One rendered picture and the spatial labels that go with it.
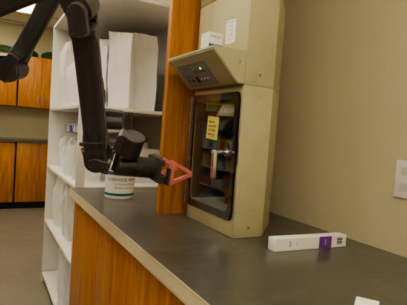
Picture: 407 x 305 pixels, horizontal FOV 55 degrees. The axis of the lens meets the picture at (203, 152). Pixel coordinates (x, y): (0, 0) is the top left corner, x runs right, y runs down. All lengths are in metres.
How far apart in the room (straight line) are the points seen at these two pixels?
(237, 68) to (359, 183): 0.58
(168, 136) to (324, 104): 0.60
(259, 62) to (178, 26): 0.42
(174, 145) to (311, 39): 0.68
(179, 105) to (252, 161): 0.42
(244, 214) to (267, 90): 0.39
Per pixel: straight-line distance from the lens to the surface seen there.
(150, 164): 1.08
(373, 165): 1.39
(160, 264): 0.98
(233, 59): 1.19
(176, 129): 1.50
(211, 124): 1.32
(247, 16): 1.26
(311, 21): 1.69
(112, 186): 1.76
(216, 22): 1.41
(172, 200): 1.52
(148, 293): 1.15
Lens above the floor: 1.26
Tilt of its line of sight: 3 degrees down
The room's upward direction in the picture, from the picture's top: 4 degrees clockwise
